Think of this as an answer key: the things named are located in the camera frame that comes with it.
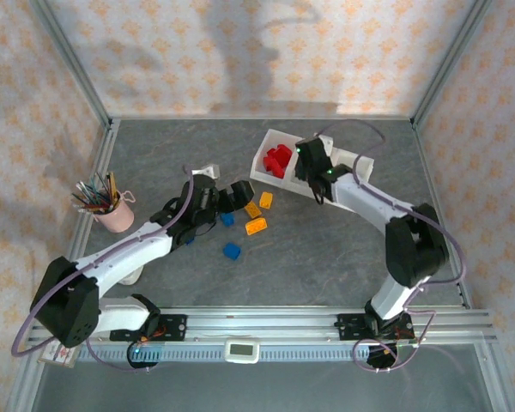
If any white three-compartment tray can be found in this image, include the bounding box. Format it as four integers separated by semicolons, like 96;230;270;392
248;127;375;212

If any pink cup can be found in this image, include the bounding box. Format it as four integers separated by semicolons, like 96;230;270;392
92;190;136;233

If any blue grey pen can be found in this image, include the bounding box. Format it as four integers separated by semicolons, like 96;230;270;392
94;171;111;205

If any dark green pen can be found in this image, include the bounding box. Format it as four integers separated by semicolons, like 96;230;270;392
89;178;108;207

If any silver grey pen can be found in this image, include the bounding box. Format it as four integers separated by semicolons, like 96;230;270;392
76;182;106;207

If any black pen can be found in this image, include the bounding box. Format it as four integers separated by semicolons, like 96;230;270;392
71;193;108;210

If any white digital timer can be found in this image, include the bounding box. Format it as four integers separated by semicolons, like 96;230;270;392
222;338;261;365

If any black round base socket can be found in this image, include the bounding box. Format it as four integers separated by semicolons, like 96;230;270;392
127;342;161;371
367;342;399;371

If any brown framed card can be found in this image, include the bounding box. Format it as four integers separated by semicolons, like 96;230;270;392
37;341;79;369

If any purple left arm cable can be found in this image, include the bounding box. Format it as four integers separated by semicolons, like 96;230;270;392
10;165;198;373

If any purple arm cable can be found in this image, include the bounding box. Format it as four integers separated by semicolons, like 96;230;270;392
10;165;198;373
319;118;469;373

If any aluminium frame rail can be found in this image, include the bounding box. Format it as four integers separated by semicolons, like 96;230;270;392
49;119;122;311
410;120;473;311

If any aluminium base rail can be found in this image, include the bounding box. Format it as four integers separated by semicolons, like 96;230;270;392
27;305;497;345

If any grey slotted cable duct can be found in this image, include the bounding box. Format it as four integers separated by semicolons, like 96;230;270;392
75;344;373;365

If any aluminium frame post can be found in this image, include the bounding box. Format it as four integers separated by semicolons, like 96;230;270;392
28;0;115;130
410;0;497;130

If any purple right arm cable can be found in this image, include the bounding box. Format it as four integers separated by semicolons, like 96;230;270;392
319;118;469;373

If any aluminium frame leg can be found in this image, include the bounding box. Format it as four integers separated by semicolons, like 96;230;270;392
474;341;515;412
3;342;48;412

